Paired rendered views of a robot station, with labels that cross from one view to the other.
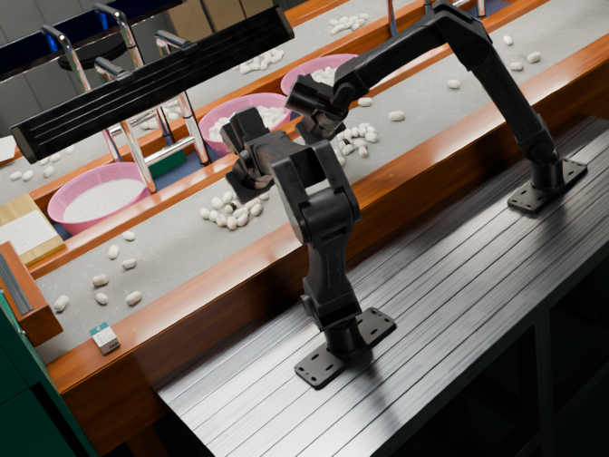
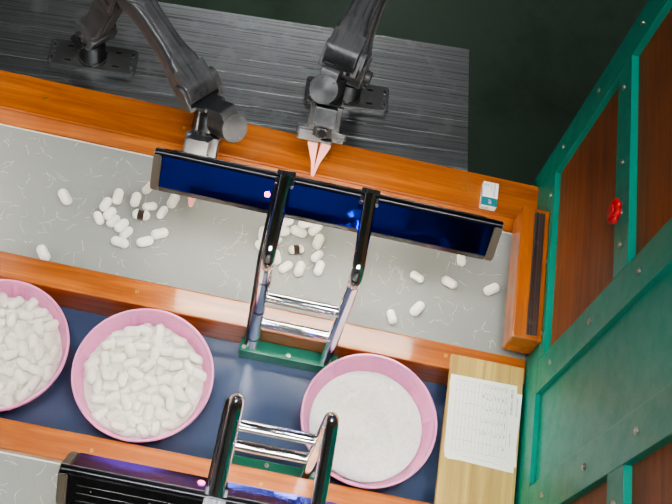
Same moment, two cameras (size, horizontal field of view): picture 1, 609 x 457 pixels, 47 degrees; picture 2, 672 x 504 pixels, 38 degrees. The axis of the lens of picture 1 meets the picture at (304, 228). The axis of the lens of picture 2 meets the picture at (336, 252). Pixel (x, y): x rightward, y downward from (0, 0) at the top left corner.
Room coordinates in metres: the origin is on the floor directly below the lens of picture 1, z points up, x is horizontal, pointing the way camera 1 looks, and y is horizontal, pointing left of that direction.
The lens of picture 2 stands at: (2.23, 0.52, 2.54)
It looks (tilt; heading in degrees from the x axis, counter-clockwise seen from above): 62 degrees down; 199
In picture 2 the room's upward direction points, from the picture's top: 17 degrees clockwise
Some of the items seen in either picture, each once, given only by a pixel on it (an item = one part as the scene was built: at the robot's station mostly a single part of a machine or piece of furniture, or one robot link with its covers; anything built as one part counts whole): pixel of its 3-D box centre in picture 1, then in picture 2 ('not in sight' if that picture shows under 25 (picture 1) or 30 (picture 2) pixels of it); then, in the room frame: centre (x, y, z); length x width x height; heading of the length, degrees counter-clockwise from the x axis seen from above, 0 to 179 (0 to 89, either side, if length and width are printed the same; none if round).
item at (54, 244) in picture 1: (16, 232); (479, 440); (1.50, 0.67, 0.77); 0.33 x 0.15 x 0.01; 25
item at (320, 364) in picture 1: (342, 332); (349, 85); (0.92, -0.01, 0.71); 0.20 x 0.07 x 0.08; 120
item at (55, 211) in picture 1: (106, 206); (365, 425); (1.59, 0.47, 0.72); 0.27 x 0.27 x 0.10
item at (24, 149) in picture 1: (159, 77); (328, 197); (1.41, 0.20, 1.08); 0.62 x 0.08 x 0.07; 115
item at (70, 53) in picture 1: (113, 96); (265, 487); (1.85, 0.40, 0.90); 0.20 x 0.19 x 0.45; 115
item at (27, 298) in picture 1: (21, 289); (526, 278); (1.17, 0.57, 0.83); 0.30 x 0.06 x 0.07; 25
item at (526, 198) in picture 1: (546, 170); (92, 48); (1.22, -0.53, 0.71); 0.20 x 0.07 x 0.08; 120
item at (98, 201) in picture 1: (107, 209); (364, 427); (1.59, 0.47, 0.71); 0.22 x 0.22 x 0.06
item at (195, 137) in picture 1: (174, 139); (306, 279); (1.48, 0.23, 0.90); 0.20 x 0.19 x 0.45; 115
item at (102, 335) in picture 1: (104, 337); (488, 196); (1.01, 0.41, 0.77); 0.06 x 0.04 x 0.02; 25
